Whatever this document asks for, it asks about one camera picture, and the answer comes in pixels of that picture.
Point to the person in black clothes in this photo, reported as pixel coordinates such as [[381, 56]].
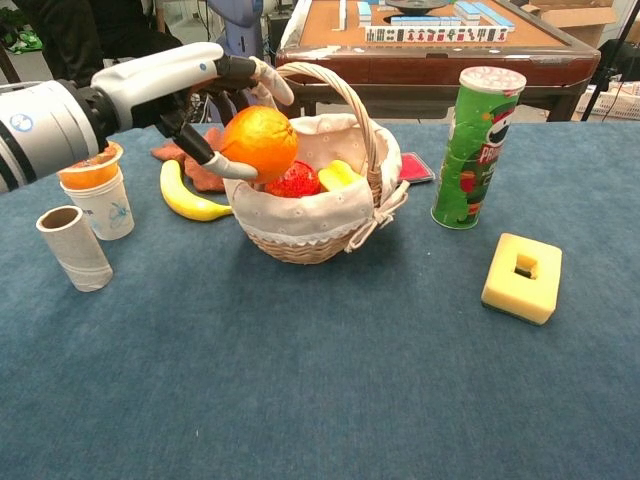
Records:
[[100, 30]]

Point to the red flat pad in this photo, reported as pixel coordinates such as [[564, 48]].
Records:
[[415, 167]]

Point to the black tripod stand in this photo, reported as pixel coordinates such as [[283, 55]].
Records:
[[607, 60]]

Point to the wicker basket with cloth liner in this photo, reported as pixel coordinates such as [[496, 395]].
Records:
[[320, 220]]

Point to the blue table cloth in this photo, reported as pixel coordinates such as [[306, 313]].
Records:
[[320, 375]]

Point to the cardboard paper tube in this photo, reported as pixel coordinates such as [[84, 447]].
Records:
[[75, 250]]

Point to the yellow sponge with hole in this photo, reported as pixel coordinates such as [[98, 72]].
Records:
[[522, 277]]

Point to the wooden mahjong table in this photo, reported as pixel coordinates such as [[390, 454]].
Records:
[[435, 60]]

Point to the red apple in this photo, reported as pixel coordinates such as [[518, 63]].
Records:
[[297, 182]]

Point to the row of mahjong tiles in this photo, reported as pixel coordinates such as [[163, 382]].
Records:
[[436, 34]]

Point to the white paper cup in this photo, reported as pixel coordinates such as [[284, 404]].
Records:
[[107, 210]]

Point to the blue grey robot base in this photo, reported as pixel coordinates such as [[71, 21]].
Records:
[[240, 25]]

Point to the cardboard box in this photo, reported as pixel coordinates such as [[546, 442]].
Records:
[[575, 17]]

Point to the orange fruit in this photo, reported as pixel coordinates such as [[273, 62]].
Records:
[[260, 142]]

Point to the orange jelly cup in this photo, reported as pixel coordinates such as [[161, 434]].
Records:
[[87, 172]]

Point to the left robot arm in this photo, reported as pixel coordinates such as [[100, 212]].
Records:
[[45, 130]]

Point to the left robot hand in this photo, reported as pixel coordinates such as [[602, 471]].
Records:
[[160, 85]]

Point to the yellow banana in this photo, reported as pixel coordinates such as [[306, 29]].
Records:
[[187, 200]]

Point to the white plastic crate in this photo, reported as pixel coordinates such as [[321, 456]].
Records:
[[615, 102]]

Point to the green Pringles can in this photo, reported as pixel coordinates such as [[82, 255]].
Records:
[[475, 155]]

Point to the yellow toy fruit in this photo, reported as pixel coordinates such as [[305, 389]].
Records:
[[339, 176]]

